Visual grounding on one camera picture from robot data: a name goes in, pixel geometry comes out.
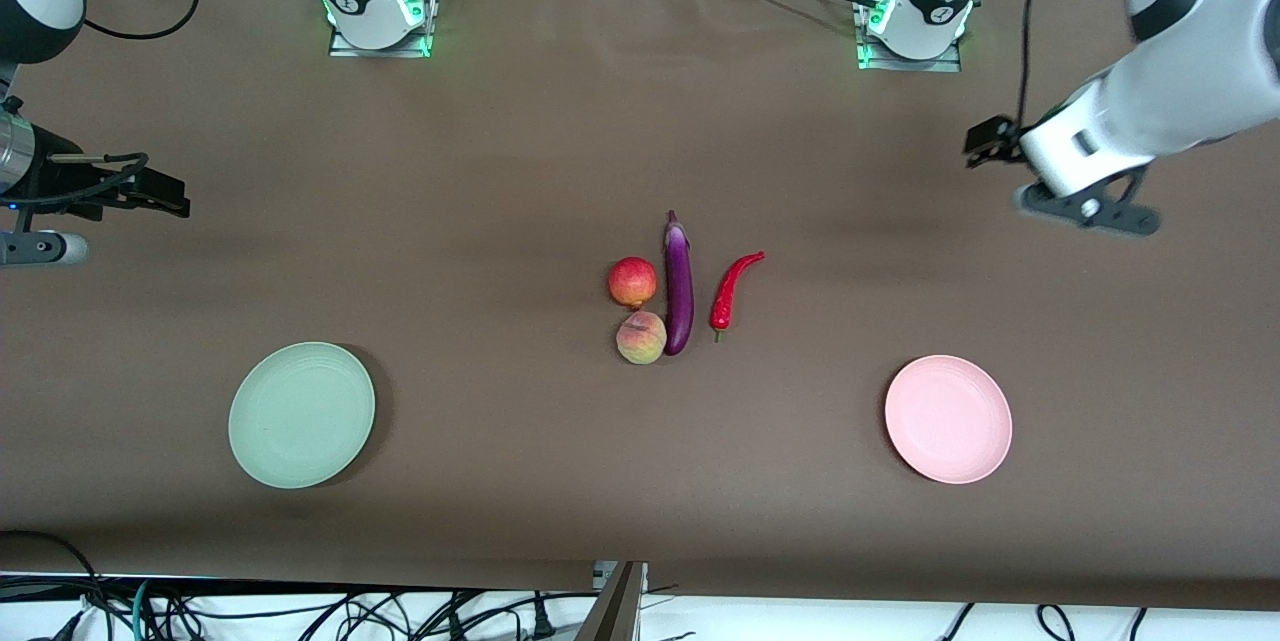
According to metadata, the red chili pepper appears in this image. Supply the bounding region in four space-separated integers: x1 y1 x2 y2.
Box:
709 251 766 343

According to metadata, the long purple eggplant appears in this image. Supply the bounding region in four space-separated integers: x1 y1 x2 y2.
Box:
663 210 695 357

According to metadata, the pink round plate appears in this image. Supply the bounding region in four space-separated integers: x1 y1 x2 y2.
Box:
884 354 1013 485

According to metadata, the light green round plate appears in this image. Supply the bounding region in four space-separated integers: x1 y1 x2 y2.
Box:
228 342 377 490

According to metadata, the red apple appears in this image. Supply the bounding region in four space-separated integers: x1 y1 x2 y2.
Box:
608 257 660 310

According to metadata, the yellow pink peach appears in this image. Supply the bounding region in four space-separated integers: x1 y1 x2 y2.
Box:
615 310 668 366

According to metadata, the brown table cover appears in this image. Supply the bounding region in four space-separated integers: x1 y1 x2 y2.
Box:
0 0 1280 612

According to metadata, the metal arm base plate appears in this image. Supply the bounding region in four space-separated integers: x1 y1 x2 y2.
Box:
328 0 435 59
855 0 966 74

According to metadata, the grey metal post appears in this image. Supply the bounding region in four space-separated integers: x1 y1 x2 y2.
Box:
575 561 648 641

